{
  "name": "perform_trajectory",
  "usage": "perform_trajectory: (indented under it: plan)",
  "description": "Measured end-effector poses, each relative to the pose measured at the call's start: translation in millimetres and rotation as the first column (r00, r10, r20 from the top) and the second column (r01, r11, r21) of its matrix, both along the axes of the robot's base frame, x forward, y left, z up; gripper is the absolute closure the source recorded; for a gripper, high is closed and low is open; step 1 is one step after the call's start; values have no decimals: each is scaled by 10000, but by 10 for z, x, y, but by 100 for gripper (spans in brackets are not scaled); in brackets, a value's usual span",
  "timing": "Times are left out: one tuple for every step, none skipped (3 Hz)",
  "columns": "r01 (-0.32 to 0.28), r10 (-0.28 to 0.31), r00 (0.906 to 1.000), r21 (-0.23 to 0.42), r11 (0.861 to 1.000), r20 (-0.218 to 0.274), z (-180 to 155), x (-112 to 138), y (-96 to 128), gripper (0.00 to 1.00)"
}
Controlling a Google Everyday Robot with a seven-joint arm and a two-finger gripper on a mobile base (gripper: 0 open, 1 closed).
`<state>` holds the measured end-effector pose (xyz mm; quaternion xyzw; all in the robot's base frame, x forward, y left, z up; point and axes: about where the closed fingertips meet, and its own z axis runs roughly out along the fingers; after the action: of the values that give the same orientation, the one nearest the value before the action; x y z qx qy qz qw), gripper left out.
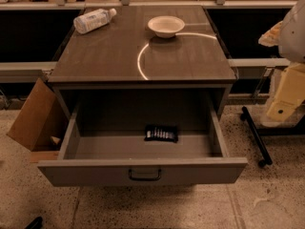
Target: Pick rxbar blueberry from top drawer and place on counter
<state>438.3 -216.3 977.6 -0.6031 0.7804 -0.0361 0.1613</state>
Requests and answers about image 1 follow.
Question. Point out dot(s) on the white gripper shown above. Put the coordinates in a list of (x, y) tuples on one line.
[(294, 37)]

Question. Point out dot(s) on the dark rxbar blueberry wrapper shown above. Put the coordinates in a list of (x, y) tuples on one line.
[(161, 133)]

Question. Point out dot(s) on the grey drawer cabinet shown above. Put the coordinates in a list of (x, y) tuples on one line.
[(127, 54)]

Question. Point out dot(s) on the open grey top drawer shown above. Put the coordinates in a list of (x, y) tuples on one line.
[(100, 147)]

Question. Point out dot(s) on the black metal floor leg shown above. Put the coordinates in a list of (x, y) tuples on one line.
[(266, 159)]

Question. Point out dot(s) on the white bowl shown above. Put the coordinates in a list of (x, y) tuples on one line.
[(166, 26)]

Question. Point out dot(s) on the clear plastic water bottle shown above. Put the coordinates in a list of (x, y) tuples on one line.
[(93, 20)]

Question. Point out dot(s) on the brown cardboard box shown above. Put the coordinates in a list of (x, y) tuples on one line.
[(41, 123)]

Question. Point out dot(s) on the black object at floor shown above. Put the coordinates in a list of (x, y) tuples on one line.
[(35, 224)]

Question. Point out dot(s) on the black drawer handle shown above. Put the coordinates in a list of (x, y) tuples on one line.
[(144, 177)]

